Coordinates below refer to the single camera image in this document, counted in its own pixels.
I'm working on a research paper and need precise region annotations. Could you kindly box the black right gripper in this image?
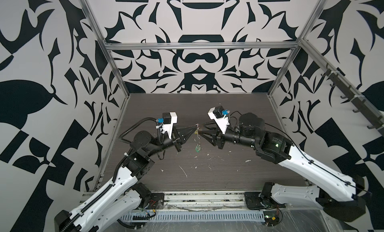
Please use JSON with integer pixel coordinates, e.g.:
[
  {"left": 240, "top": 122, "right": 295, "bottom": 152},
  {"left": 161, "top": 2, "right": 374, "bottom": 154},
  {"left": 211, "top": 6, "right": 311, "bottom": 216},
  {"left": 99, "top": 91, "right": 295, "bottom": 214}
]
[{"left": 199, "top": 118, "right": 260, "bottom": 150}]

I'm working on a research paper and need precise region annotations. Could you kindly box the red handled wire keyring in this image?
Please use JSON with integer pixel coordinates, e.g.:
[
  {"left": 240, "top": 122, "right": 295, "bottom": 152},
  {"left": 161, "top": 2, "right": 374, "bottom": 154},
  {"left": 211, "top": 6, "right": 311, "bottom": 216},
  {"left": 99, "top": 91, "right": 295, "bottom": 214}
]
[{"left": 194, "top": 124, "right": 201, "bottom": 146}]

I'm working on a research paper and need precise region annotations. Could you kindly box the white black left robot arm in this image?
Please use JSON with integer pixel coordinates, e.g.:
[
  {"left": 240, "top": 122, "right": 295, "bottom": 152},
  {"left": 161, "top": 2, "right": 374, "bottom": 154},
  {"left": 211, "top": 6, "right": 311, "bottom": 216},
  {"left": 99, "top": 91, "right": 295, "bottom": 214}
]
[{"left": 54, "top": 112, "right": 197, "bottom": 232}]

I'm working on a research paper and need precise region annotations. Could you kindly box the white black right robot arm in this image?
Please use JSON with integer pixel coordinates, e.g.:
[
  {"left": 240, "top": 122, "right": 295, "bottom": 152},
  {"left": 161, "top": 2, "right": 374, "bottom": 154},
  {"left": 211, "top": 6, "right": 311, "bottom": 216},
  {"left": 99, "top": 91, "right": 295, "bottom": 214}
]
[{"left": 199, "top": 111, "right": 366, "bottom": 222}]

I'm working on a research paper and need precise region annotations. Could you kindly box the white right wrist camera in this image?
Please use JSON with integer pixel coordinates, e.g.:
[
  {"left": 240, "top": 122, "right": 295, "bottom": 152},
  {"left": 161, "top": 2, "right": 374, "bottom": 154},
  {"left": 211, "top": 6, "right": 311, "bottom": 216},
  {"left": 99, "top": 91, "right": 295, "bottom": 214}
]
[{"left": 208, "top": 106, "right": 230, "bottom": 135}]

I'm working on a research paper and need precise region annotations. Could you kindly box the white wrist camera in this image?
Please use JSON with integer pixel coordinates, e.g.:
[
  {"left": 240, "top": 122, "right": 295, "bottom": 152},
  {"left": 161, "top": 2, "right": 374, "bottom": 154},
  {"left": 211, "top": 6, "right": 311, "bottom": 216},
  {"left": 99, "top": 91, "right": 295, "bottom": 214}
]
[
  {"left": 208, "top": 106, "right": 230, "bottom": 135},
  {"left": 156, "top": 112, "right": 178, "bottom": 139}
]

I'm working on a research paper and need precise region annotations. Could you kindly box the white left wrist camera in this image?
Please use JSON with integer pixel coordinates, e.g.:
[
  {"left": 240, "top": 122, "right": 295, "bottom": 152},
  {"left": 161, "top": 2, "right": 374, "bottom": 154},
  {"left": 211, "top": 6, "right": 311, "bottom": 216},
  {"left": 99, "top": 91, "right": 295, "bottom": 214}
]
[{"left": 156, "top": 112, "right": 178, "bottom": 139}]

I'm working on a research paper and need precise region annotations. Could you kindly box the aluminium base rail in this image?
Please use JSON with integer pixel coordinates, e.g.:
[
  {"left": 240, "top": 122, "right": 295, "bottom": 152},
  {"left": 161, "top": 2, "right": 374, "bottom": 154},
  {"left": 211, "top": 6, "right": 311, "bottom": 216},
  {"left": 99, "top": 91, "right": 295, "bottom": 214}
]
[{"left": 80, "top": 189, "right": 307, "bottom": 211}]

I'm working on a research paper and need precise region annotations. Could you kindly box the white slotted cable duct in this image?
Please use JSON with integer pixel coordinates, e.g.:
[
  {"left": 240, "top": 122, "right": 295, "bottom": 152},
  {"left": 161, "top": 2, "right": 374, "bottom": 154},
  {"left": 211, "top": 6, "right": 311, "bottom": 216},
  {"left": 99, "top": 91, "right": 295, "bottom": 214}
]
[{"left": 121, "top": 211, "right": 265, "bottom": 223}]

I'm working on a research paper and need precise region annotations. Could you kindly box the black wall hook rack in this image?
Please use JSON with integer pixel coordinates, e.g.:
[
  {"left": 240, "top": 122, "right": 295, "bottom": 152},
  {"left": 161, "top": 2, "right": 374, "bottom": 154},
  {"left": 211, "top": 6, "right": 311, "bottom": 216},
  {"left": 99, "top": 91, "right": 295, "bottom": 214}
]
[{"left": 321, "top": 63, "right": 384, "bottom": 137}]

